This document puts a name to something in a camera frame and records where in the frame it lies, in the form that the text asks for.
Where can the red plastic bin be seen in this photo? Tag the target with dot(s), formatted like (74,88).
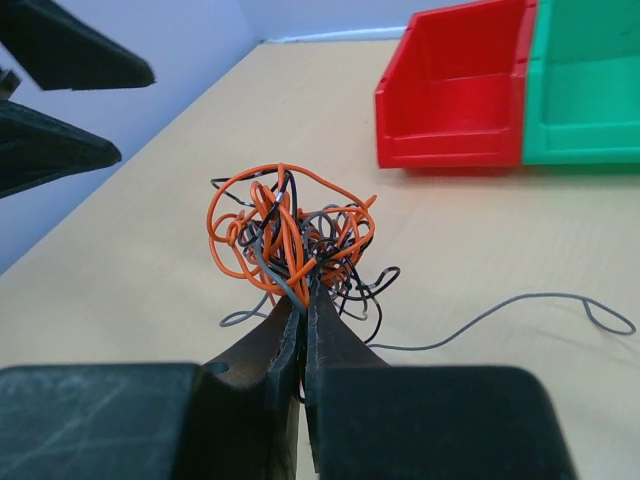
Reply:
(453,93)

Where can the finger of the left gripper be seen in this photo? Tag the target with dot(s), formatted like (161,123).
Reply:
(37,149)
(60,52)

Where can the green plastic bin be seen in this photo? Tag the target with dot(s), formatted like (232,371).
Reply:
(582,89)

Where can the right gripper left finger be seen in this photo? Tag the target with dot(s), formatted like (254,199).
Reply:
(234,417)

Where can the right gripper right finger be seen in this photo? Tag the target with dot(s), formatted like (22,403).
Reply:
(368,419)

